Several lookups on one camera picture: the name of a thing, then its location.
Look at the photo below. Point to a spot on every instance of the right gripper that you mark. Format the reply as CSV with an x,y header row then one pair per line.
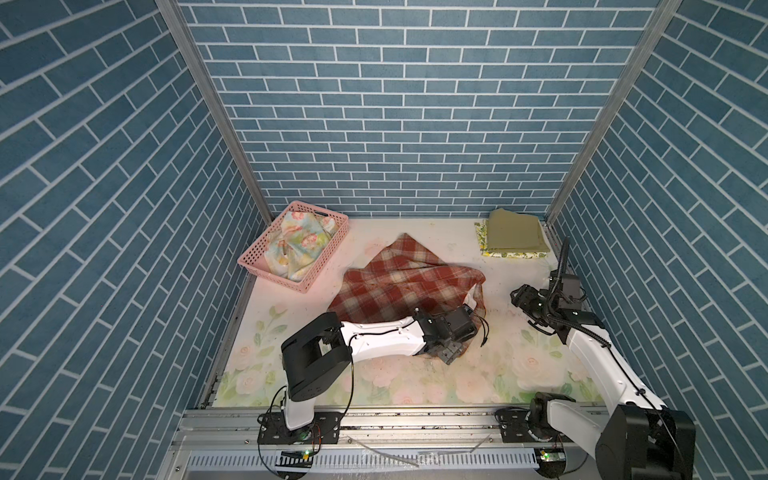
x,y
523,296

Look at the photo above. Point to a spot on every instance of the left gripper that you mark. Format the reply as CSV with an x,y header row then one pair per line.
x,y
454,350

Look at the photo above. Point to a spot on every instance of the red patterned skirt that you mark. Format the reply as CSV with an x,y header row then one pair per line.
x,y
379,305

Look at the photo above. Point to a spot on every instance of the olive green skirt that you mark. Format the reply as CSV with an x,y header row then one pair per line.
x,y
509,232

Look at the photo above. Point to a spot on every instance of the lemon print skirt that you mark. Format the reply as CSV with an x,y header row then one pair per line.
x,y
481,235

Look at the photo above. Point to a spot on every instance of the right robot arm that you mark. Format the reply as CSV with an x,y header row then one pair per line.
x,y
639,437

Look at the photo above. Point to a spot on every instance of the pink perforated plastic basket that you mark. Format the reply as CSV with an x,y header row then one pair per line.
x,y
253,259

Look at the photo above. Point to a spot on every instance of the pastel floral skirt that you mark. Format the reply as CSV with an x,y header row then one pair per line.
x,y
297,244

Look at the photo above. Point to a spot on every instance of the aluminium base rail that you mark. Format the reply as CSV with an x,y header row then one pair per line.
x,y
364,442

